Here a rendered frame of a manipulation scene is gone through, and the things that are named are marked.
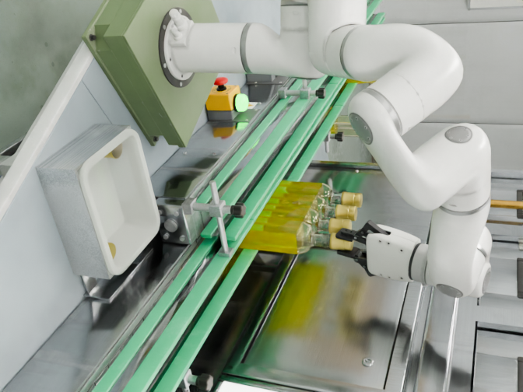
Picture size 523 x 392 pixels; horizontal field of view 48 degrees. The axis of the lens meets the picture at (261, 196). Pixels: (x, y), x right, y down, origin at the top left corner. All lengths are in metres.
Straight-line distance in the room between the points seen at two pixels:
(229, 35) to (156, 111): 0.21
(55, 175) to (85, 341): 0.28
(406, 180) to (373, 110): 0.11
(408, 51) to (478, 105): 6.52
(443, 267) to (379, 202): 0.71
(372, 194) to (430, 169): 0.90
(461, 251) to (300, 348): 0.40
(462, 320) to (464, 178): 0.50
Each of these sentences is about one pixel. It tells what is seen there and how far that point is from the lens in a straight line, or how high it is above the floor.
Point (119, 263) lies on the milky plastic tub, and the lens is 1.09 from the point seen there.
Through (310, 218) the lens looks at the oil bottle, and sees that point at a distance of 1.29.
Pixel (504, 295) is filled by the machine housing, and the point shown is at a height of 1.49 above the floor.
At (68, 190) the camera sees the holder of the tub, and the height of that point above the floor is 0.80.
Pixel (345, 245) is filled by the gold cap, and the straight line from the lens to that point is 1.24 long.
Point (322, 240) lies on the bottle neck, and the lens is 1.25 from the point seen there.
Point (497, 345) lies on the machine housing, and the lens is 1.28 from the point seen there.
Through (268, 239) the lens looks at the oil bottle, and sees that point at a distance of 1.27.
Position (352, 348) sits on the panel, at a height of 1.21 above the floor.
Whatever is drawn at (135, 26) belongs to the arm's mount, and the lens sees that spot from 1.09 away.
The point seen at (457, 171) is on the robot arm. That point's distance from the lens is 0.85.
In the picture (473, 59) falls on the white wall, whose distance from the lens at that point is 7.20.
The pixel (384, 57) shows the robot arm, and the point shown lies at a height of 1.28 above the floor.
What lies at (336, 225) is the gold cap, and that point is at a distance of 1.29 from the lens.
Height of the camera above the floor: 1.44
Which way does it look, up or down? 21 degrees down
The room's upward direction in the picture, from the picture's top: 94 degrees clockwise
